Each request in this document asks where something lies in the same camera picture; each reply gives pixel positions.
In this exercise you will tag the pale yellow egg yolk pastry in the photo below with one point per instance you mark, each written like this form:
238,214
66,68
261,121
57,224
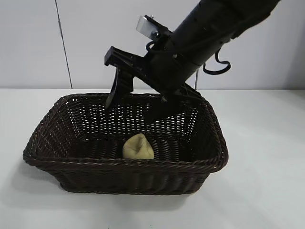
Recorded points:
138,149

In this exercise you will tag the dark brown wicker basket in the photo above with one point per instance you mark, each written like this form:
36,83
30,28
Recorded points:
119,174

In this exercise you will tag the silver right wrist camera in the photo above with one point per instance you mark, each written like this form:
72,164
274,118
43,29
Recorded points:
145,26

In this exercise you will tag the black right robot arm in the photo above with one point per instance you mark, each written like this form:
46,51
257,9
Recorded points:
209,28

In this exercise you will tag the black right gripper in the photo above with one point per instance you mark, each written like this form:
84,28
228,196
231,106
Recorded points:
162,71

